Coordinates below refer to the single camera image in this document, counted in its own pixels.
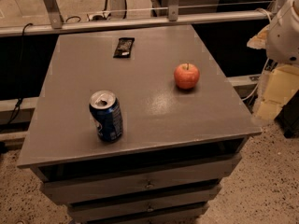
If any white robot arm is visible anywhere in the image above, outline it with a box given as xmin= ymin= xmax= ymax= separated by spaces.
xmin=266 ymin=0 xmax=299 ymax=65

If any top grey drawer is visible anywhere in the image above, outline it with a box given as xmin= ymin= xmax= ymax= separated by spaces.
xmin=42 ymin=153 xmax=241 ymax=204

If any grey drawer cabinet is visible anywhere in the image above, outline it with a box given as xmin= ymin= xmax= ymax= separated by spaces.
xmin=17 ymin=24 xmax=263 ymax=224

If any black hanging cable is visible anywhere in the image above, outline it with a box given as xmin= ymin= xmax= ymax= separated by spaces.
xmin=6 ymin=22 xmax=34 ymax=126

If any bottom grey drawer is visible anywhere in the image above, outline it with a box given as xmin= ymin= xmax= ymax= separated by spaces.
xmin=82 ymin=203 xmax=210 ymax=224

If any black snack bar wrapper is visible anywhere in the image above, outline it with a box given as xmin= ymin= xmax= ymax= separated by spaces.
xmin=113 ymin=37 xmax=135 ymax=58

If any grey metal railing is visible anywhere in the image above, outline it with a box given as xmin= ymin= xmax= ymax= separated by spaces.
xmin=0 ymin=0 xmax=273 ymax=37

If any middle grey drawer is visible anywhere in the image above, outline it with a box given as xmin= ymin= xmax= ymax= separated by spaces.
xmin=68 ymin=183 xmax=221 ymax=222

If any blue pepsi can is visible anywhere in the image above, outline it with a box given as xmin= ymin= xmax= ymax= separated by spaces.
xmin=89 ymin=91 xmax=123 ymax=143

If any grey drawer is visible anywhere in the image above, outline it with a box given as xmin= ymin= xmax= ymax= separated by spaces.
xmin=82 ymin=203 xmax=210 ymax=224
xmin=68 ymin=183 xmax=221 ymax=222
xmin=42 ymin=153 xmax=241 ymax=204

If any white cable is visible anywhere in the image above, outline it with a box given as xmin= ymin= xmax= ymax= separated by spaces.
xmin=241 ymin=58 xmax=270 ymax=102

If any yellow foam block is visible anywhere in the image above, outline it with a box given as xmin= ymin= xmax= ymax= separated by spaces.
xmin=253 ymin=64 xmax=299 ymax=120

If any red apple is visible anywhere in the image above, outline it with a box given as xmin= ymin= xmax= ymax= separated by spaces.
xmin=174 ymin=63 xmax=200 ymax=90

